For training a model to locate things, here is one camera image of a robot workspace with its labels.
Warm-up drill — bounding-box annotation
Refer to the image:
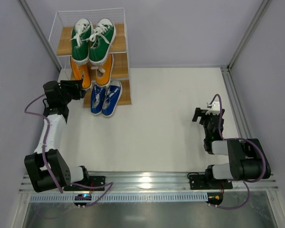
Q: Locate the orange sneaker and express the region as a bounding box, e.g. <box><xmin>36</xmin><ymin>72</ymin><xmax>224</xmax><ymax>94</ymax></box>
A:
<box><xmin>91</xmin><ymin>54</ymin><xmax>114</xmax><ymax>87</ymax></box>
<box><xmin>70</xmin><ymin>57</ymin><xmax>92</xmax><ymax>90</ymax></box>

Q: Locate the blue sneaker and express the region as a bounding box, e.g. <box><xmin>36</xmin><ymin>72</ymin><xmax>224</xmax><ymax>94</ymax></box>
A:
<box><xmin>102</xmin><ymin>80</ymin><xmax>123</xmax><ymax>117</ymax></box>
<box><xmin>90</xmin><ymin>84</ymin><xmax>106</xmax><ymax>115</ymax></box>

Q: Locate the green sneaker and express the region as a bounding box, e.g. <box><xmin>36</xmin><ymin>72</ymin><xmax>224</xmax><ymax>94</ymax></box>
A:
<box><xmin>88</xmin><ymin>18</ymin><xmax>116</xmax><ymax>66</ymax></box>
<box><xmin>70</xmin><ymin>19</ymin><xmax>93</xmax><ymax>65</ymax></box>

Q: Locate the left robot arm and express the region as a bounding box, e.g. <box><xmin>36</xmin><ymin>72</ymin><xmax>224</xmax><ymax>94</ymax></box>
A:
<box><xmin>24</xmin><ymin>79</ymin><xmax>89</xmax><ymax>193</ymax></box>

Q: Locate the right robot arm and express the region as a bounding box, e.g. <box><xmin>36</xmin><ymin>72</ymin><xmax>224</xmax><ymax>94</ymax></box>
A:
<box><xmin>187</xmin><ymin>107</ymin><xmax>271</xmax><ymax>190</ymax></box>

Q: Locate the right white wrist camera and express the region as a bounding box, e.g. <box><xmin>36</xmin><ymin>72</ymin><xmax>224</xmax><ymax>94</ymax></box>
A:
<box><xmin>206</xmin><ymin>101</ymin><xmax>220</xmax><ymax>115</ymax></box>

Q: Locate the right aluminium frame rail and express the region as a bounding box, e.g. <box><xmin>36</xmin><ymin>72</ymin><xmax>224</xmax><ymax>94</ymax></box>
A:
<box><xmin>220</xmin><ymin>67</ymin><xmax>253</xmax><ymax>138</ymax></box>

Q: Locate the white wire wooden shoe shelf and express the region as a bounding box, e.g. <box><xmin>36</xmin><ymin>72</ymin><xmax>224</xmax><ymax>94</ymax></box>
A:
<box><xmin>48</xmin><ymin>8</ymin><xmax>132</xmax><ymax>105</ymax></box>

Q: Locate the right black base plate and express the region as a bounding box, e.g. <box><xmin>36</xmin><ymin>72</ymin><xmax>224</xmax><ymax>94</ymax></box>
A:
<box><xmin>187</xmin><ymin>172</ymin><xmax>233</xmax><ymax>190</ymax></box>

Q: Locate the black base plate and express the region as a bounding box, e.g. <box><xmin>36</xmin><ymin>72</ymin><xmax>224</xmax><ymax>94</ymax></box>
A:
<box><xmin>187</xmin><ymin>172</ymin><xmax>233</xmax><ymax>190</ymax></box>
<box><xmin>63</xmin><ymin>176</ymin><xmax>105</xmax><ymax>191</ymax></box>

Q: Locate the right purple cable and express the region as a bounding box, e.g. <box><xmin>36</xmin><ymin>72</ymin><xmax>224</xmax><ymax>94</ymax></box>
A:
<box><xmin>210</xmin><ymin>94</ymin><xmax>268</xmax><ymax>210</ymax></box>

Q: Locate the grey slotted cable duct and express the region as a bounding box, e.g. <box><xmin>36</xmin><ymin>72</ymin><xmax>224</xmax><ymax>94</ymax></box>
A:
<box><xmin>29</xmin><ymin>192</ymin><xmax>208</xmax><ymax>203</ymax></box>

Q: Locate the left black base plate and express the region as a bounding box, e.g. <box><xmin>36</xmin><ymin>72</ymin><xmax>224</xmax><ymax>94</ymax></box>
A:
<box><xmin>63</xmin><ymin>176</ymin><xmax>105</xmax><ymax>191</ymax></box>

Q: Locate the aluminium front rail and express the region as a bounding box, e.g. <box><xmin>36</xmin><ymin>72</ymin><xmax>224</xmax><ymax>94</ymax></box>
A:
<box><xmin>19</xmin><ymin>171</ymin><xmax>279</xmax><ymax>193</ymax></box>

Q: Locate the left aluminium frame post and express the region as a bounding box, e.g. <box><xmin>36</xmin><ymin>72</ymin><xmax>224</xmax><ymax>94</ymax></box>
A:
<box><xmin>18</xmin><ymin>0</ymin><xmax>62</xmax><ymax>72</ymax></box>

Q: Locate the aluminium frame post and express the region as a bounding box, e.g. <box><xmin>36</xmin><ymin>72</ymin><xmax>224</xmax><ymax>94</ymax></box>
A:
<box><xmin>18</xmin><ymin>0</ymin><xmax>62</xmax><ymax>72</ymax></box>
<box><xmin>227</xmin><ymin>0</ymin><xmax>272</xmax><ymax>71</ymax></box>

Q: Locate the right aluminium frame post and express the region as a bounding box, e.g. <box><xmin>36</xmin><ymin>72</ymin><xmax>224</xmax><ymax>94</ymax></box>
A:
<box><xmin>227</xmin><ymin>0</ymin><xmax>272</xmax><ymax>71</ymax></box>

